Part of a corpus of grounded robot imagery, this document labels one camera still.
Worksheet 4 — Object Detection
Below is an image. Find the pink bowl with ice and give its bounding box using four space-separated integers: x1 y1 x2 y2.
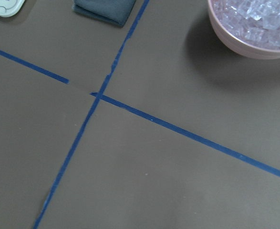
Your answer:
207 0 280 60

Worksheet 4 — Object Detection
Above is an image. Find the cream bear tray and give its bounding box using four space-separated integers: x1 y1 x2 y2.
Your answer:
0 0 25 18

